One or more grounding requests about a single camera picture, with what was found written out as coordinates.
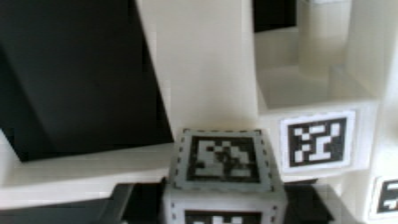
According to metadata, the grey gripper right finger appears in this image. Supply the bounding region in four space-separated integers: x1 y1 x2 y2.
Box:
285 184 337 224

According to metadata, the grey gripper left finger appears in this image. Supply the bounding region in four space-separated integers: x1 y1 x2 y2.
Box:
100 183 164 224

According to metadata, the white chair leg with tag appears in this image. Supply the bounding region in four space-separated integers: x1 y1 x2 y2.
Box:
344 169 398 224

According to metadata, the white H-shaped chair back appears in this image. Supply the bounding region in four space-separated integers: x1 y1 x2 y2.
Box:
0 0 398 210

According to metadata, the white tagged cube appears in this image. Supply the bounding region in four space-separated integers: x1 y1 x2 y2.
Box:
162 129 289 224

